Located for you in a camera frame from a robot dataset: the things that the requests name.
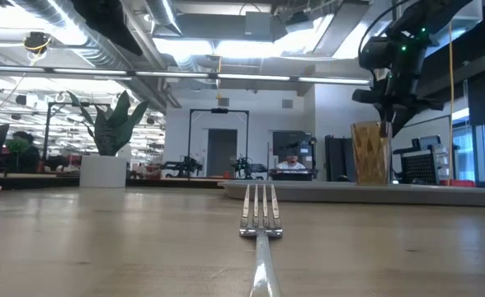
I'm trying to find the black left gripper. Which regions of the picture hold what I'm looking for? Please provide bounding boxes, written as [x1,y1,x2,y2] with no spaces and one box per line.
[71,0,144,56]

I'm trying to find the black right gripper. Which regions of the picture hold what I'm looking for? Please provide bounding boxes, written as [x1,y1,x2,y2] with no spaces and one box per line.
[351,65,445,138]

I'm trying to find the amber faceted plastic cup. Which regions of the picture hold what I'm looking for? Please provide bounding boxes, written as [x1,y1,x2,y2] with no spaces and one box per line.
[350,120,393,186]

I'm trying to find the grey plastic tray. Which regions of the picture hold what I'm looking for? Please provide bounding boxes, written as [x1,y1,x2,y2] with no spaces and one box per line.
[219,179,485,208]

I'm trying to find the metal fork orange handle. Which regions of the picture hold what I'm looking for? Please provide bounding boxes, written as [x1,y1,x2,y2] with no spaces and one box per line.
[238,183,284,297]

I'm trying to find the black perforated cart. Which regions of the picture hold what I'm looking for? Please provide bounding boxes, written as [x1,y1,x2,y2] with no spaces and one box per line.
[392,134,461,186]

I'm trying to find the black cabinet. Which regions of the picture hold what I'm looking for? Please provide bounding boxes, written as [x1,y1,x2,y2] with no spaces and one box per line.
[324,134,353,183]

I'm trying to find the long ceiling light bar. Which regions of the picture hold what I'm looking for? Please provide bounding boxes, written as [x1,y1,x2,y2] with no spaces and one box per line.
[0,64,371,87]

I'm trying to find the red box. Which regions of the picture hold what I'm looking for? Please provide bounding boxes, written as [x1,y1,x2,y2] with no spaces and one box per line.
[439,178,478,189]

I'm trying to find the green snake plant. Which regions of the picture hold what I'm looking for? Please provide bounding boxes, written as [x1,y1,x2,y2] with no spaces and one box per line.
[66,90,150,158]

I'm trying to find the black desk equipment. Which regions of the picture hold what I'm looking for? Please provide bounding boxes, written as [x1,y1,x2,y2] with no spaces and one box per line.
[268,167,318,182]

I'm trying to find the white round plant pot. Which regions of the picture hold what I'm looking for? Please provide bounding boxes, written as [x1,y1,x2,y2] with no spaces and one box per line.
[78,154,129,189]

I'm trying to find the grey door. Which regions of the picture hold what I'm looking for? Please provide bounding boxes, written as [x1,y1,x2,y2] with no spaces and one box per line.
[206,128,239,179]

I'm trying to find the black yellow cable reel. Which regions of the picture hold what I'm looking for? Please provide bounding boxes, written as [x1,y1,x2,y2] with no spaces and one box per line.
[22,31,54,55]

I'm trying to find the black wall monitor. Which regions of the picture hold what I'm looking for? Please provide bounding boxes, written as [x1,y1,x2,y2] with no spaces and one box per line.
[271,130,313,158]

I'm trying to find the tall black stand frame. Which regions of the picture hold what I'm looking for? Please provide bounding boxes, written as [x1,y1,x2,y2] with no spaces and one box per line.
[187,107,251,179]

